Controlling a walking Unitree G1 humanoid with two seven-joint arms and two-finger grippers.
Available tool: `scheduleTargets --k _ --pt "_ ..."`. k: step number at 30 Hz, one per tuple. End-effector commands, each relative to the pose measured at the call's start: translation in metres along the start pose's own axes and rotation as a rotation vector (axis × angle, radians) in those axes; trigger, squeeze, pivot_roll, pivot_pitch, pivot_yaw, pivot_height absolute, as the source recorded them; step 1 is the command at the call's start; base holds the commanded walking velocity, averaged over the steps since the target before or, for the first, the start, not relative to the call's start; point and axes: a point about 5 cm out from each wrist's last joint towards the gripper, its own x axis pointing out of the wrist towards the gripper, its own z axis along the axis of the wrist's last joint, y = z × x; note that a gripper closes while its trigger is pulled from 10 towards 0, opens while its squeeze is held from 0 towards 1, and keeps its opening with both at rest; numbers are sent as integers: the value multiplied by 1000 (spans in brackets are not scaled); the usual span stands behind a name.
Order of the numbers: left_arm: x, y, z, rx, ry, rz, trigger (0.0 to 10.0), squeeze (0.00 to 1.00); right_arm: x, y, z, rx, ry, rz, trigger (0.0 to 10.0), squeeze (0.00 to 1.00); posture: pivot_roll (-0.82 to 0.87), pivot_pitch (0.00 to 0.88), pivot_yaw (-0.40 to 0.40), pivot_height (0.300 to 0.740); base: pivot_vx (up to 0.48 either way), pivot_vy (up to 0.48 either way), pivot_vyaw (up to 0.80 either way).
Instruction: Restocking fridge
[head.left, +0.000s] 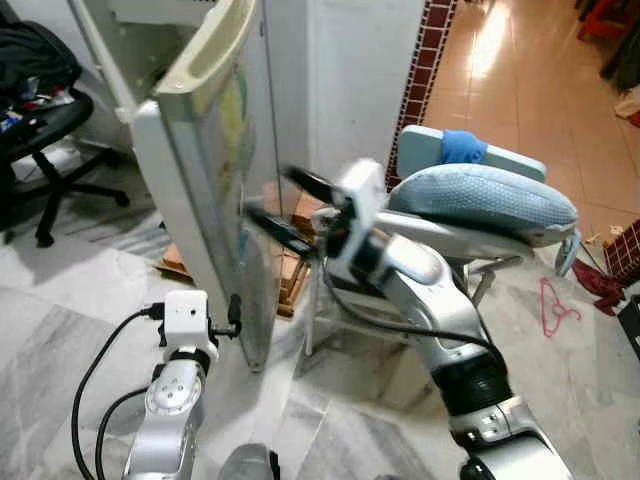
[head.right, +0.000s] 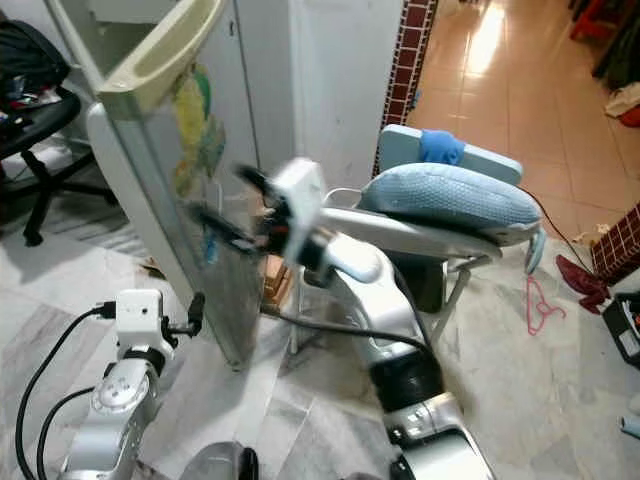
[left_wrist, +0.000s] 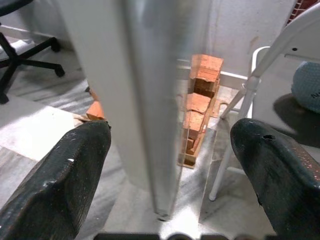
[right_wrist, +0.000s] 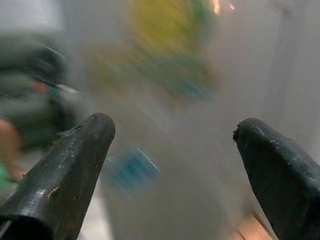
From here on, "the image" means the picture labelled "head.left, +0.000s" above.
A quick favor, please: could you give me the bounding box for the dark red clothes pile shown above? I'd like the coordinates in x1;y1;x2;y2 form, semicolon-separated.
576;0;640;43

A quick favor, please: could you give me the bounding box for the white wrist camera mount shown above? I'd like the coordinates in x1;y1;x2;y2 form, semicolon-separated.
330;158;389;241
162;290;213;351

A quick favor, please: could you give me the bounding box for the grey robot left leg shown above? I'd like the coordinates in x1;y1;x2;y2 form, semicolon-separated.
218;445;283;480

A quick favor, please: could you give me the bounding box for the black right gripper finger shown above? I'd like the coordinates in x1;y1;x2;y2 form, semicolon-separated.
243;205;316;258
283;165;343;206

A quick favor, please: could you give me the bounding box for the cream and red bag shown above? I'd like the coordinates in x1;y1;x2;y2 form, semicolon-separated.
613;88;640;126

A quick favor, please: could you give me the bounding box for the grey fridge door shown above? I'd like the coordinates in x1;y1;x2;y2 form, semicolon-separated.
132;0;283;373

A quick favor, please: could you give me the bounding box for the black bag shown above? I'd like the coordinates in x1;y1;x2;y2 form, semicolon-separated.
0;20;83;101

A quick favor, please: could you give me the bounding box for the light blue cushion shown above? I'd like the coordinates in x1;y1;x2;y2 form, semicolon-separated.
386;163;581;238

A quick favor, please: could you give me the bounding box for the short black left arm cable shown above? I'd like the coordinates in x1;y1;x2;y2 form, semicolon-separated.
94;386;151;480

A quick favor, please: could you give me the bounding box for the black box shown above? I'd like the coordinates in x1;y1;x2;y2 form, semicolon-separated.
617;295;640;358

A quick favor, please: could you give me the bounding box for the dark red cloth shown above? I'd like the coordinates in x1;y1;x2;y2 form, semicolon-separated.
572;258;628;318

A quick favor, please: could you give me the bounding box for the pink clothes hanger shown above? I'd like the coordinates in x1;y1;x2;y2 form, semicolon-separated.
538;277;584;339

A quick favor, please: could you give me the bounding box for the pale blue padded board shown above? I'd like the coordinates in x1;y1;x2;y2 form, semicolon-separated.
396;125;549;186

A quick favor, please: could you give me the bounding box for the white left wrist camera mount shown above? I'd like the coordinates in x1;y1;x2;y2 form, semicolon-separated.
162;290;213;351

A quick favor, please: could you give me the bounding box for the long black left arm cable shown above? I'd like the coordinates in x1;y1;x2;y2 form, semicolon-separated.
70;303;166;480

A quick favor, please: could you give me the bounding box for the white folding chair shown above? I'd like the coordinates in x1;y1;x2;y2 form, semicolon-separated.
300;205;583;358

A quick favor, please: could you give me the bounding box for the black office chair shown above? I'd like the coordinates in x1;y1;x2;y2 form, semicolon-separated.
0;20;131;248

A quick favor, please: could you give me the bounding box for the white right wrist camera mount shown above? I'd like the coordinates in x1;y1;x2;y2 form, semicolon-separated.
330;158;389;241

